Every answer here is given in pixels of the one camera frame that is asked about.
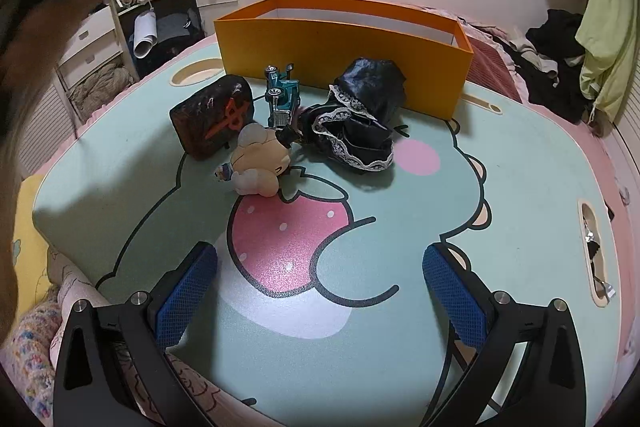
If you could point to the pink printed cloth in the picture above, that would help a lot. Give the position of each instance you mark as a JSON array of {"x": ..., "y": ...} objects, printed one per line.
[{"x": 75, "y": 287}]

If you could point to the beige doll figurine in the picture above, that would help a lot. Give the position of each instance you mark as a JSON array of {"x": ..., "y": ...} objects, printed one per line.
[{"x": 255, "y": 157}]

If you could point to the person's left forearm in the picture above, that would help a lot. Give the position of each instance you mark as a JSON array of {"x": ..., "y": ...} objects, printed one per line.
[{"x": 30, "y": 82}]

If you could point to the teal toy car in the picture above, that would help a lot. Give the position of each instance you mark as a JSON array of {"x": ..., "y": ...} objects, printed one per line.
[{"x": 282, "y": 99}]

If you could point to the small metal clips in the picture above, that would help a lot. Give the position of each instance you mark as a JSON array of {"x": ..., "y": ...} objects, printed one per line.
[{"x": 590, "y": 237}]

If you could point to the pink bedsheet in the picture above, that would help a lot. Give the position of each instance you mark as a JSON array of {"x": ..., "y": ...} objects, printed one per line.
[{"x": 607, "y": 167}]

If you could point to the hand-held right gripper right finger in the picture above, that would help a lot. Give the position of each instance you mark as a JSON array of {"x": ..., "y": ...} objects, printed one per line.
[{"x": 452, "y": 302}]

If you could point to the white drawer cabinet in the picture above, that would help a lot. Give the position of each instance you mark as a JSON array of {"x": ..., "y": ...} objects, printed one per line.
[{"x": 90, "y": 37}]

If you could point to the dark spotted pouch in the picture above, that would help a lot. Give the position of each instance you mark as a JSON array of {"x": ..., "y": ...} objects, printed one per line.
[{"x": 210, "y": 117}]

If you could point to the black lace-trimmed cloth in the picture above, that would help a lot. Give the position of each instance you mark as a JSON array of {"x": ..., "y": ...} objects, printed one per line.
[{"x": 360, "y": 92}]

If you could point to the grey folded quilt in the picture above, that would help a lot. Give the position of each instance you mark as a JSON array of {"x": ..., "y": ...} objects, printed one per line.
[{"x": 100, "y": 84}]

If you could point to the rolled white paper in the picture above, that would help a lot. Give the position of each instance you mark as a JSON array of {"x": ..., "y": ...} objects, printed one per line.
[{"x": 146, "y": 32}]

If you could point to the yellow cloth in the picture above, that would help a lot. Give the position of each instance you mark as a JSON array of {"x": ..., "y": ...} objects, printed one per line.
[{"x": 27, "y": 232}]

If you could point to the green hanging cloth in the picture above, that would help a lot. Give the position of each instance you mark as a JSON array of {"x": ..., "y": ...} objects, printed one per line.
[{"x": 607, "y": 32}]

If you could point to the orange cardboard box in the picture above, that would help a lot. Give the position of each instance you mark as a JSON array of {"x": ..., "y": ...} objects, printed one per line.
[{"x": 350, "y": 52}]

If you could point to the red blanket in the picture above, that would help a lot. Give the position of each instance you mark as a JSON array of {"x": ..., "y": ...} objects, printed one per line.
[{"x": 487, "y": 57}]

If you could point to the black clothes pile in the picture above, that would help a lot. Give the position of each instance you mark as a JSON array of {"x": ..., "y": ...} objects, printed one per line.
[{"x": 555, "y": 92}]

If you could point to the colourful crochet blanket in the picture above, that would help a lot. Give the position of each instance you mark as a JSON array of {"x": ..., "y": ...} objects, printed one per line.
[{"x": 30, "y": 352}]

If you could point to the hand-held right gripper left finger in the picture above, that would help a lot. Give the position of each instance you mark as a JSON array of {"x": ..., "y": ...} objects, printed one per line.
[{"x": 187, "y": 297}]

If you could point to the beige garment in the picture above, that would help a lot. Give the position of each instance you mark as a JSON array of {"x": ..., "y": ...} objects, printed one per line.
[{"x": 537, "y": 57}]

